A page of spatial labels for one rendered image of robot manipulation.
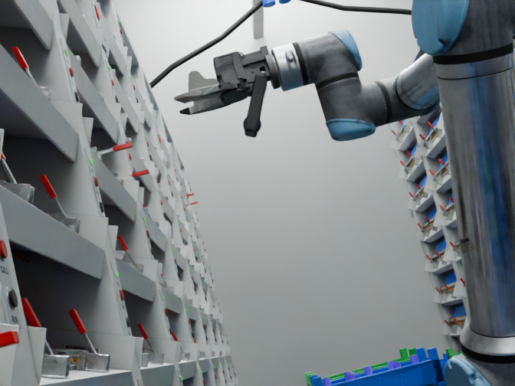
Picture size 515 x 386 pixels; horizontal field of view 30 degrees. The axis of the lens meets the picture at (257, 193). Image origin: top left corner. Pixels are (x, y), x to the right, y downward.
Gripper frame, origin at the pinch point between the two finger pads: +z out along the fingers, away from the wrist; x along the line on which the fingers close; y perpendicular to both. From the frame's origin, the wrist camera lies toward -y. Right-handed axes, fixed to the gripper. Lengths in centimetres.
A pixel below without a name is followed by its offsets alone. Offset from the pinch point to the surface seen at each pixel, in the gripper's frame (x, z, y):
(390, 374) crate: -45, -28, -62
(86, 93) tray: 10.0, 16.6, 4.8
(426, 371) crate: -46, -37, -64
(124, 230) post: -29.6, 21.2, -14.7
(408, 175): -377, -107, 42
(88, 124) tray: 31.3, 14.9, -8.3
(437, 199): -311, -106, 13
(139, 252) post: -29.9, 19.2, -20.4
